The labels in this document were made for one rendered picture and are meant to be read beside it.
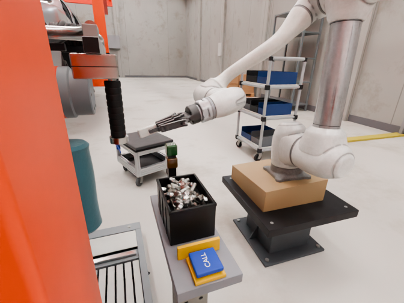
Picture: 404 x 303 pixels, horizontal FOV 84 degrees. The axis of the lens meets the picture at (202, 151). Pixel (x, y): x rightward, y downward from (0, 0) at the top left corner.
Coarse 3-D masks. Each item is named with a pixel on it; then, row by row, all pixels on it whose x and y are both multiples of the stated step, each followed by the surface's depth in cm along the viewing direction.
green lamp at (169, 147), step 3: (165, 144) 82; (168, 144) 81; (171, 144) 81; (174, 144) 82; (165, 147) 82; (168, 147) 80; (171, 147) 80; (174, 147) 81; (165, 150) 82; (168, 150) 80; (171, 150) 81; (174, 150) 81; (168, 153) 81; (171, 153) 81; (174, 153) 82
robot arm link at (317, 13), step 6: (300, 0) 89; (306, 0) 87; (312, 0) 85; (318, 0) 84; (306, 6) 87; (312, 6) 87; (318, 6) 85; (312, 12) 87; (318, 12) 87; (324, 12) 86; (318, 18) 90
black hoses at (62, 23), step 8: (56, 24) 67; (64, 24) 68; (72, 24) 69; (56, 40) 65; (64, 40) 66; (72, 40) 74; (56, 48) 64; (64, 48) 65; (72, 48) 76; (80, 48) 77
